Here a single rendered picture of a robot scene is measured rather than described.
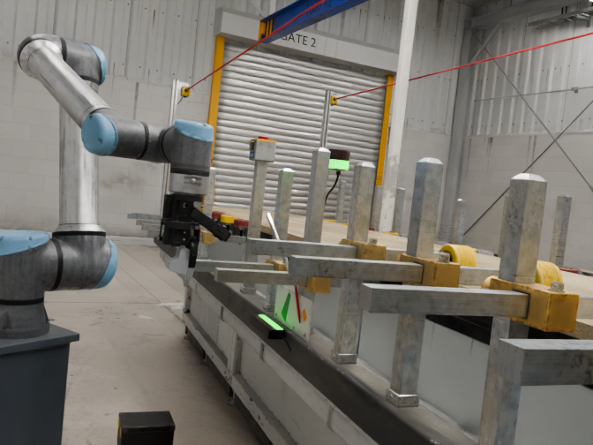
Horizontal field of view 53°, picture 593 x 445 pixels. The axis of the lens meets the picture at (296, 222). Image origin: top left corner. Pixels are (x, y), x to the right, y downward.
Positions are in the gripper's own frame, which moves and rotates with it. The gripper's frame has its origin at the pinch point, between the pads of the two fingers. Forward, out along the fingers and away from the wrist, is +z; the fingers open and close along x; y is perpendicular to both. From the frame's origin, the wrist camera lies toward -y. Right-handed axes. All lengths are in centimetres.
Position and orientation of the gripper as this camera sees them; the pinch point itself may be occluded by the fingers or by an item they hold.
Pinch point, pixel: (188, 281)
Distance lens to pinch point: 142.0
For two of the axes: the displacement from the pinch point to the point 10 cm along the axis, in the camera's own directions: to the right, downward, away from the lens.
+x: 3.5, 0.9, -9.3
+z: -1.1, 9.9, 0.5
